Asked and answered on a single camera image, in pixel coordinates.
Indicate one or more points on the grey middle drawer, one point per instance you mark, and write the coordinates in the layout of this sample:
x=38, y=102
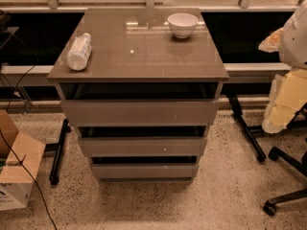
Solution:
x=95, y=147

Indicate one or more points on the black left table leg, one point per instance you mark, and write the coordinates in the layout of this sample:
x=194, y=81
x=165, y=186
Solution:
x=54, y=174

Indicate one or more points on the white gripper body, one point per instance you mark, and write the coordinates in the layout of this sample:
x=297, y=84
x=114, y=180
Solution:
x=295, y=45

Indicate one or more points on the black table leg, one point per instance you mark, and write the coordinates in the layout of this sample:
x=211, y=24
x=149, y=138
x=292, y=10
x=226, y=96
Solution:
x=54, y=174
x=251, y=130

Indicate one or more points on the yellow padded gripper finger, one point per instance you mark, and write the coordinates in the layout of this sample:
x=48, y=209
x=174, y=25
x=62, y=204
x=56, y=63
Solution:
x=271, y=43
x=288, y=94

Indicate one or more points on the grey drawer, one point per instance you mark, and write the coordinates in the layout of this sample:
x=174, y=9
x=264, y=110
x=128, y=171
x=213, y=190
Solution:
x=138, y=114
x=135, y=171
x=95, y=147

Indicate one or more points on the grey drawer cabinet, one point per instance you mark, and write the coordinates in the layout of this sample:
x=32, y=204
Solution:
x=135, y=57

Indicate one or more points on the grey top drawer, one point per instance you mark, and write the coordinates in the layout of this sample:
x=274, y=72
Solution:
x=138, y=114

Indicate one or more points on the grey bottom drawer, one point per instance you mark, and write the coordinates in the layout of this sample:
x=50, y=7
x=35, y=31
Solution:
x=135, y=171

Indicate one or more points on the open cardboard box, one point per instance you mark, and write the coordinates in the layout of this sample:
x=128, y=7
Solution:
x=22, y=155

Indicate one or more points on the black right table leg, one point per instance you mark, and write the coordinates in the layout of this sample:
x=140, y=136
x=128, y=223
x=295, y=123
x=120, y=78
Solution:
x=251, y=130

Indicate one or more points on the white ceramic bowl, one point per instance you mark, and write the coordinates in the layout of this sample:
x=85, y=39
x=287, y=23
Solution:
x=182, y=24

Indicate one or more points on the clear plastic bottle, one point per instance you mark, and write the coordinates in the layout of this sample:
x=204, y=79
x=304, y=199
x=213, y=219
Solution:
x=79, y=53

